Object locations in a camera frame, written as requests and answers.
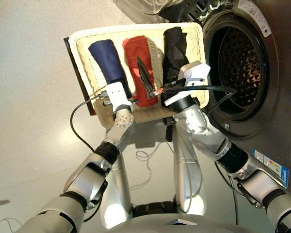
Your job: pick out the blue energy label sticker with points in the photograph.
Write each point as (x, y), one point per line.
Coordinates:
(271, 167)

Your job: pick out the silver robot torso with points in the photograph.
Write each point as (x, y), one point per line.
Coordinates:
(148, 225)

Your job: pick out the black robot pelvis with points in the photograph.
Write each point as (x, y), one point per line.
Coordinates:
(155, 208)

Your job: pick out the silver robot leg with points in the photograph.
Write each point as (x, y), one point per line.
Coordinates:
(116, 194)
(186, 174)

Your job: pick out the orange red cloth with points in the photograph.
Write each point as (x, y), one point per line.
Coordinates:
(135, 51)

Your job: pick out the grey washing machine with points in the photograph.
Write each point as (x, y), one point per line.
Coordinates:
(276, 97)

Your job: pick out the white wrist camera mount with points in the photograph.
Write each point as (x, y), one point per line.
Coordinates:
(116, 94)
(194, 71)

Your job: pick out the round glass washer door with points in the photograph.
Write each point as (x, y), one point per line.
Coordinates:
(145, 7)

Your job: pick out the black cloth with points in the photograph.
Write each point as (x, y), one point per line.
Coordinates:
(174, 53)

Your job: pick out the pale woven basket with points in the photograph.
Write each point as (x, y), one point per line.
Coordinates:
(86, 63)

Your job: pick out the navy blue cloth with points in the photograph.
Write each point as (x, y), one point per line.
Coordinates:
(106, 60)

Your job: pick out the white text label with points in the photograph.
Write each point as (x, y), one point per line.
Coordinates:
(259, 19)

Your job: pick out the perforated steel washer drum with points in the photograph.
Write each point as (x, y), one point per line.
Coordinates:
(242, 68)

